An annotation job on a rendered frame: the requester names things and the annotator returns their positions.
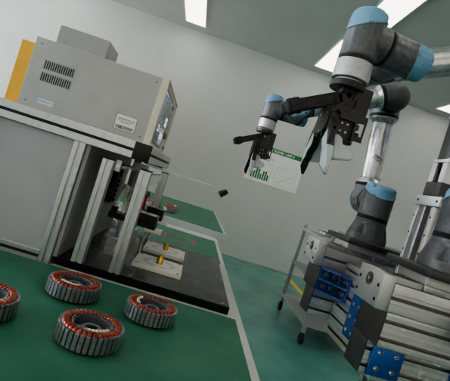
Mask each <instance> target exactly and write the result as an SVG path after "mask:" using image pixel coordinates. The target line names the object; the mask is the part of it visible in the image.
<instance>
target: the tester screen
mask: <svg viewBox="0 0 450 381"><path fill-rule="evenodd" d="M171 109H172V102H171V99H170V96H169V92H168V91H167V93H166V97H165V100H164V102H163V107H162V110H161V112H160V116H159V119H158V122H157V126H158V124H160V129H159V131H158V132H157V126H156V128H155V131H154V132H155V133H156V134H157V135H158V137H159V134H160V130H161V128H162V129H163V130H165V127H164V125H163V120H164V118H165V116H166V118H167V119H168V118H169V114H170V111H171Z"/></svg>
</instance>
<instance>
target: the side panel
mask: <svg viewBox="0 0 450 381"><path fill-rule="evenodd" d="M86 148H87V144H85V143H82V142H80V141H75V140H73V139H70V138H66V137H64V136H61V135H56V134H54V133H51V132H47V131H45V130H42V129H38V128H35V127H32V126H30V125H26V124H23V123H21V122H16V121H14V120H11V119H7V118H4V117H2V116H0V250H2V251H5V252H9V253H13V254H15V255H19V256H23V257H26V258H28V259H33V260H36V261H39V262H44V263H46V264H50V263H52V261H53V258H54V256H53V253H54V248H55V246H56V243H57V239H58V237H59V233H60V231H61V227H62V224H63V222H64V217H65V215H66V212H67V208H68V205H69V202H70V198H71V196H72V193H73V189H74V186H75V183H76V179H77V177H78V174H79V170H80V167H81V165H82V160H83V157H84V155H85V151H86Z"/></svg>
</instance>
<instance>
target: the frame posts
mask: <svg viewBox="0 0 450 381"><path fill-rule="evenodd" d="M115 162H116V160H114V159H111V158H109V157H106V156H103V159H102V162H101V166H100V169H99V171H98V176H97V178H96V181H95V185H94V187H93V190H92V195H91V197H90V200H89V202H88V207H87V210H86V212H85V216H84V219H83V221H82V226H81V228H80V231H79V235H78V238H77V241H76V245H75V247H74V250H73V254H72V257H71V260H70V261H72V262H77V263H79V264H82V263H83V262H84V261H85V258H86V256H87V252H88V248H89V246H90V243H91V241H92V236H93V233H94V231H95V227H96V224H97V222H98V217H99V215H100V212H101V208H102V205H103V202H104V198H105V196H106V193H107V189H108V186H109V183H110V180H111V177H112V174H113V168H114V166H115ZM152 174H153V172H152V171H149V170H146V169H141V170H140V172H139V173H138V172H135V177H134V179H133V182H132V186H131V187H133V188H134V191H133V190H131V194H130V196H132V198H131V197H130V200H131V201H130V204H129V208H128V210H127V213H126V217H125V220H124V222H123V226H122V229H121V231H120V235H119V239H118V241H117V244H116V248H115V251H114V254H113V258H112V260H111V263H110V267H109V270H108V272H110V273H115V274H118V275H119V274H120V273H121V271H122V269H123V265H124V261H125V259H126V255H127V252H128V250H129V245H130V243H131V240H132V236H133V234H134V231H135V226H136V224H137V221H138V217H139V215H140V212H141V208H142V205H143V202H144V198H145V196H146V193H147V189H148V186H149V184H150V181H151V177H152ZM161 175H165V176H166V177H165V180H164V182H161V183H158V185H157V189H156V191H155V194H154V198H153V200H152V204H151V205H152V206H156V207H159V205H160V201H161V198H162V195H163V191H164V188H165V186H166V182H167V179H168V176H169V173H167V172H161Z"/></svg>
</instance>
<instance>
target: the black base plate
mask: <svg viewBox="0 0 450 381"><path fill-rule="evenodd" d="M117 230H118V228H114V227H111V226H110V227H108V228H106V229H105V230H103V231H101V232H100V233H98V234H96V235H95V236H93V237H92V241H91V243H90V246H89V248H88V252H87V256H86V258H85V261H84V262H83V263H82V264H79V263H77V262H72V261H70V260H71V257H72V254H73V250H74V247H73V248H72V249H69V250H68V251H66V252H65V253H63V254H61V255H59V256H58V257H57V261H56V263H55V264H56V265H60V266H63V267H65V268H70V269H73V270H76V271H81V272H83V273H86V274H90V275H94V276H96V277H101V278H104V279H106V280H111V281H114V282H117V283H121V284H124V285H126V286H130V287H134V288H137V289H140V290H144V291H147V292H150V293H155V294H157V295H160V296H165V297H167V298H170V299H175V300H178V301H180V302H185V303H188V304H191V305H196V306H198V307H201V308H205V309H208V310H211V311H216V312H218V313H221V314H226V315H228V311H229V308H230V307H229V304H228V298H227V295H226V291H225V286H224V283H223V279H222V274H221V271H220V267H219V261H218V259H215V258H213V257H210V256H205V255H203V254H200V253H197V252H193V251H190V250H187V249H183V248H181V247H177V246H173V245H169V247H172V248H174V249H178V250H181V251H184V252H185V257H184V261H183V262H178V261H176V260H173V259H168V258H166V257H164V260H167V261H170V262H174V263H177V264H180V265H183V267H182V275H181V279H180V280H178V279H175V278H172V277H167V276H165V275H162V274H158V273H155V272H152V271H148V270H144V269H142V268H137V267H135V266H132V265H131V263H132V261H133V260H134V258H135V257H136V256H135V254H137V253H138V249H139V246H140V243H141V239H142V237H141V235H138V234H137V235H136V238H135V242H134V243H133V244H132V245H131V244H130V245H129V250H128V252H127V255H126V259H125V261H124V265H123V269H122V271H121V273H120V274H119V275H118V274H115V273H110V272H108V270H109V267H110V263H111V260H112V258H113V256H109V255H106V254H103V253H102V252H103V250H104V246H105V243H106V241H107V237H108V236H110V235H111V234H112V233H114V234H116V233H117ZM145 242H147V238H144V242H143V245H142V248H141V251H140V252H142V253H144V254H147V255H150V256H154V257H157V258H158V255H156V254H153V253H150V252H145V251H143V250H142V249H143V247H144V245H145Z"/></svg>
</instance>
